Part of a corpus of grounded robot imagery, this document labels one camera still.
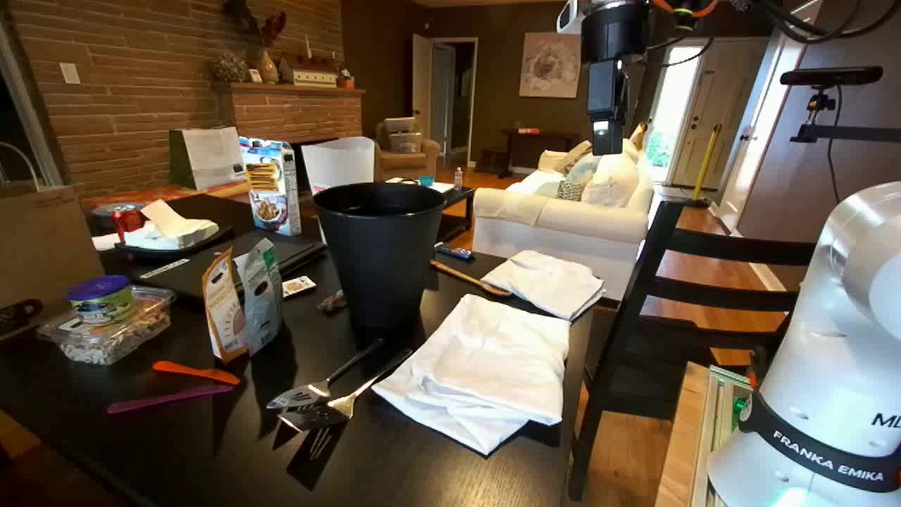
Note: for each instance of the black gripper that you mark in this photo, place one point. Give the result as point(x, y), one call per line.
point(613, 31)

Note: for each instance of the large white towel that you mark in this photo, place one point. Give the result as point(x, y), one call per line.
point(482, 375)

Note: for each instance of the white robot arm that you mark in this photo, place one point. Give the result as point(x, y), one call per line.
point(822, 424)

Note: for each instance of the small white folded towel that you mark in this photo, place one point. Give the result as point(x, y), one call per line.
point(554, 284)

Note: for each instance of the black wooden chair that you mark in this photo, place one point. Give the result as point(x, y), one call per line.
point(677, 310)

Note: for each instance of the white sofa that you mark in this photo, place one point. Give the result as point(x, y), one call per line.
point(590, 208)

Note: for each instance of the white laptop back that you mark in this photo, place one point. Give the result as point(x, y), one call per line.
point(340, 161)

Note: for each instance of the black plastic bin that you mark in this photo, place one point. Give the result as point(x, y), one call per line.
point(382, 237)

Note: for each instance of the cereal box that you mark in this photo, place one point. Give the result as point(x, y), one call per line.
point(271, 184)

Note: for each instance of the green white snack pouch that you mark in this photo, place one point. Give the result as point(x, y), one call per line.
point(264, 294)

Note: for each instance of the white paper bag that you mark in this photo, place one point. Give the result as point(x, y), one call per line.
point(211, 155)

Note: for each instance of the brown white snack pouch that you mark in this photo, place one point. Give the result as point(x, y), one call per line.
point(224, 310)

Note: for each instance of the metal spatula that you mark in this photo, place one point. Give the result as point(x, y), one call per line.
point(320, 389)

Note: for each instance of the white napkin stack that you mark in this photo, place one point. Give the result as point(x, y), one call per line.
point(165, 228)

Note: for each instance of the orange knife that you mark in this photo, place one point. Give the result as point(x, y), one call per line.
point(214, 375)

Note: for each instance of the purple lidded jar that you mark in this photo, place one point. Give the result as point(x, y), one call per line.
point(106, 300)

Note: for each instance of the purple knife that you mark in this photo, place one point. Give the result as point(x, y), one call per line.
point(126, 407)

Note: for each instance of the clear plastic food container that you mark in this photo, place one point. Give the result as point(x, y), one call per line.
point(102, 345)

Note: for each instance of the brown paper bag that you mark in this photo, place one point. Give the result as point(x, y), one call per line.
point(45, 245)

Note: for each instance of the framed wall picture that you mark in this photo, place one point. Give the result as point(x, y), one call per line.
point(549, 66)

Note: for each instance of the black camera on stand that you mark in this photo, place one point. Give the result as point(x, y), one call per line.
point(835, 76)

